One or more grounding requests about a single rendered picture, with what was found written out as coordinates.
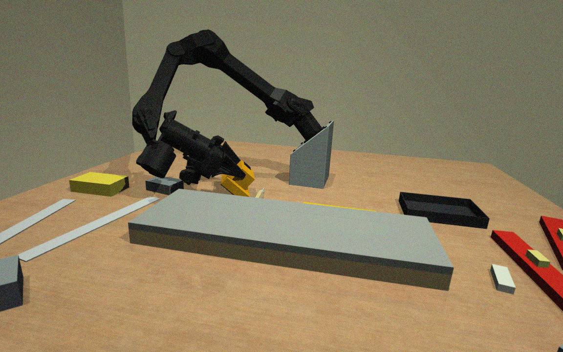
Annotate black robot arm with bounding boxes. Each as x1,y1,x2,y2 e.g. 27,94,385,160
132,29,324,185

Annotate grey flat strip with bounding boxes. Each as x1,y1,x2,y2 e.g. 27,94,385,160
0,199,75,244
18,197,160,262

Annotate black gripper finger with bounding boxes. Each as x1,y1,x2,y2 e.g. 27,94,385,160
221,141,240,164
211,152,246,178

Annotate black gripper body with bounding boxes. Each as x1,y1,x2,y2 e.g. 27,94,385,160
180,129,224,179

